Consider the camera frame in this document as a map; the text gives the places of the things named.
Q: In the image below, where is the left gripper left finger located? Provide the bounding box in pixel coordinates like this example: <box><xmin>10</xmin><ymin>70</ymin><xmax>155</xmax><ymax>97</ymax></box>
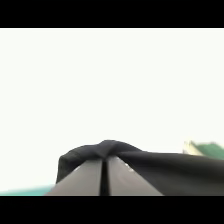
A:
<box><xmin>45</xmin><ymin>158</ymin><xmax>103</xmax><ymax>197</ymax></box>

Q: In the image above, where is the black garment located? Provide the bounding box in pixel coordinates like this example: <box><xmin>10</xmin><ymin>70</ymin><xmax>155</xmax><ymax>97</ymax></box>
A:
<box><xmin>55</xmin><ymin>139</ymin><xmax>224</xmax><ymax>197</ymax></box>

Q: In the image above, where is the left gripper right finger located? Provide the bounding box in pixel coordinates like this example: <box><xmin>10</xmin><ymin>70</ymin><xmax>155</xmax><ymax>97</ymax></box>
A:
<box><xmin>106</xmin><ymin>155</ymin><xmax>164</xmax><ymax>197</ymax></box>

